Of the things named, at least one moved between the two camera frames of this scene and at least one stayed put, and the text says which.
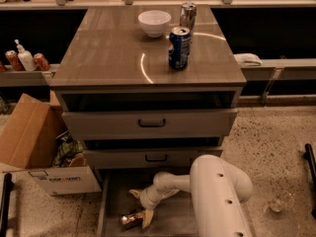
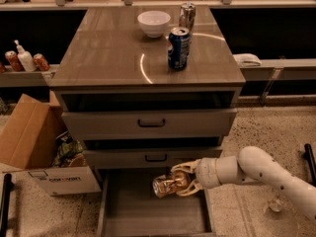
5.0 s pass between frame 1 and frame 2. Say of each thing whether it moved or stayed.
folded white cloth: stayed
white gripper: moved
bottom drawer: stayed
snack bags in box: stayed
